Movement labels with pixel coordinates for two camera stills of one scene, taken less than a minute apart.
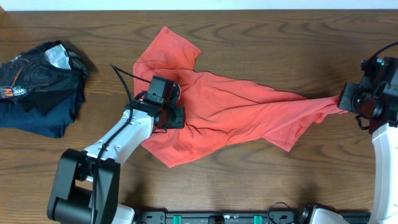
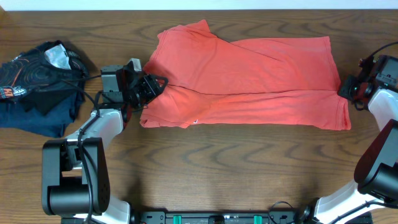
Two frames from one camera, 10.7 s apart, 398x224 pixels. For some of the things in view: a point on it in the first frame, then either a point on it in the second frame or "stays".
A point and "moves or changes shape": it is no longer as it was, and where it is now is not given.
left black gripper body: (175, 118) -> (148, 88)
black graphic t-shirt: (43, 75) stays
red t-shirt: (219, 112) moves or changes shape
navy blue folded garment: (13, 115) stays
